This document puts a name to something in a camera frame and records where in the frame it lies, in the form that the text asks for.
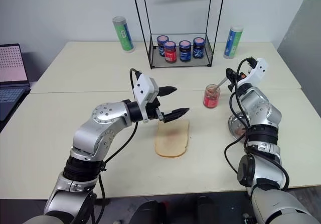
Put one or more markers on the dark laptop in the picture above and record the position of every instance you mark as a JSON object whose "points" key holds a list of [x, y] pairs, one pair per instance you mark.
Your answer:
{"points": [[11, 83]]}

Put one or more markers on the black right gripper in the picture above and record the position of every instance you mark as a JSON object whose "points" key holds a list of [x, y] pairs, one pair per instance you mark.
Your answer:
{"points": [[240, 77]]}

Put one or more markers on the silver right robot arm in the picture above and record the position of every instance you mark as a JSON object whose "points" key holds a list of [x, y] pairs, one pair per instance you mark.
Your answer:
{"points": [[260, 108]]}

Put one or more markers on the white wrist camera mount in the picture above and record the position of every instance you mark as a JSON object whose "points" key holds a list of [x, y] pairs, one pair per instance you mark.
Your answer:
{"points": [[144, 86], [258, 69]]}

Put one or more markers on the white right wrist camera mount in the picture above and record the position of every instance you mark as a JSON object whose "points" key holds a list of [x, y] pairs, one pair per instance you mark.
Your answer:
{"points": [[258, 69]]}

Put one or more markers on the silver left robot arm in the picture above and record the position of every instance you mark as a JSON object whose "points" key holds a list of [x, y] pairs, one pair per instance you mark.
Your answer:
{"points": [[105, 114]]}

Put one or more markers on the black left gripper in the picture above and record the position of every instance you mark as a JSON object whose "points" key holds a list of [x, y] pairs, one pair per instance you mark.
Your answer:
{"points": [[152, 111]]}

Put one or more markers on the silver jar lid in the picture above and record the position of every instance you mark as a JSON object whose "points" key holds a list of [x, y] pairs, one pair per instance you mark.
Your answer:
{"points": [[237, 127]]}

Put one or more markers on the open red jam jar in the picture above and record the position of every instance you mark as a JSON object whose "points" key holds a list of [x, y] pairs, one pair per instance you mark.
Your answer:
{"points": [[211, 99]]}

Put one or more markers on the red label jam jar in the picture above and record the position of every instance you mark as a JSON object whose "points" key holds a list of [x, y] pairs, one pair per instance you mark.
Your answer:
{"points": [[170, 53]]}

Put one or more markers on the bread slice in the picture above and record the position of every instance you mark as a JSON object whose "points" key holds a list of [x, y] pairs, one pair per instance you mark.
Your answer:
{"points": [[172, 138]]}

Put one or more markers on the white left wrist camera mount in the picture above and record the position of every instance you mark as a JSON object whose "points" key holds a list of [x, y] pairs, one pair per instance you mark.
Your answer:
{"points": [[144, 86]]}

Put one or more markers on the blue label jam jar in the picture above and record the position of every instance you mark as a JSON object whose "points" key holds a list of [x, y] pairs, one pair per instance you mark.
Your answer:
{"points": [[184, 52], [161, 44], [198, 48]]}

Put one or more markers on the dark rounded shape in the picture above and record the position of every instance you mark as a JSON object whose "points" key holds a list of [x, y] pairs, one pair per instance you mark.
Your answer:
{"points": [[148, 212], [204, 210]]}

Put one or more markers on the blue green cylindrical can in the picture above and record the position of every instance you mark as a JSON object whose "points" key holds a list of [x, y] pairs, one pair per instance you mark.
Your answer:
{"points": [[233, 43]]}

